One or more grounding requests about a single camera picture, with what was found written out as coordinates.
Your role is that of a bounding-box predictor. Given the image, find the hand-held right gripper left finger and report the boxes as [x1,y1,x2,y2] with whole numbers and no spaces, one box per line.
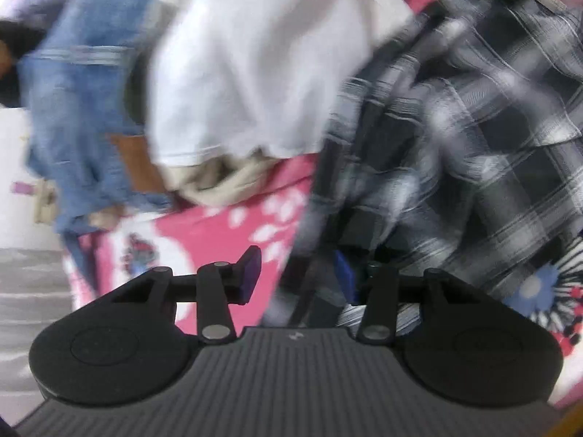
[111,246,262,342]

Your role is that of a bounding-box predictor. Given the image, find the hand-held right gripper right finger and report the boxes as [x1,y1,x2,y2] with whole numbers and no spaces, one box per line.
[332,250,472,344]

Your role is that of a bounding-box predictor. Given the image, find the black white plaid shirt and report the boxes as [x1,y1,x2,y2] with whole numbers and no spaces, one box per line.
[269,0,583,328]

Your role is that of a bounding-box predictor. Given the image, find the pink floral blanket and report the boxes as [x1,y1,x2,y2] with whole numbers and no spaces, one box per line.
[61,0,583,413]

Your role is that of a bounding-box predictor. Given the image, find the white t-shirt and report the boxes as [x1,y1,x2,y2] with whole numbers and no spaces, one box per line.
[146,0,411,167]

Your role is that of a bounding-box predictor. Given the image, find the blue jeans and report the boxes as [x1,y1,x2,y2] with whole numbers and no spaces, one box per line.
[18,0,192,292]

